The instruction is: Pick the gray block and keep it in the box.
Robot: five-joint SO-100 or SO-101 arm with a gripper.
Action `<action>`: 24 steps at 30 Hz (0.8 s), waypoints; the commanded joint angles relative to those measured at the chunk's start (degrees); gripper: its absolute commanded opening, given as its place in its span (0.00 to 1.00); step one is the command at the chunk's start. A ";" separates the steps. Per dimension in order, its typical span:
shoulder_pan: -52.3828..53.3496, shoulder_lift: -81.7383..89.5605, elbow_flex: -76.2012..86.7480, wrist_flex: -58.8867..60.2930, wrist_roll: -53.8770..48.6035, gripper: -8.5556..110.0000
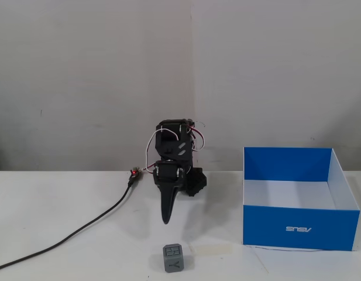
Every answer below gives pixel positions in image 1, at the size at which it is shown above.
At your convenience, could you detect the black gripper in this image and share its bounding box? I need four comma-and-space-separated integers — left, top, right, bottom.
153, 160, 186, 225

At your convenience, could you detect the gray cube block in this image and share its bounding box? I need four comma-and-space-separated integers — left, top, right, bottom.
162, 243, 181, 273

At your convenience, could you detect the blue white cardboard box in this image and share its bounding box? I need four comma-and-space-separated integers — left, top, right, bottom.
243, 146, 360, 252

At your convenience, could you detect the clear tape strip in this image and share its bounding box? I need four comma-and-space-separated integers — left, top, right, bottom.
189, 244, 233, 256

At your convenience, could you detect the black power cable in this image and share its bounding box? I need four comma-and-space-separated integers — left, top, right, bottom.
0, 174, 137, 272

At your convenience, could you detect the white red gripper servo cable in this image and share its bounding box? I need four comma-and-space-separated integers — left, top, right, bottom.
144, 128, 181, 170

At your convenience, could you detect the white red elbow servo cable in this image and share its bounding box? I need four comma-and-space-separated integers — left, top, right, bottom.
186, 122, 207, 152

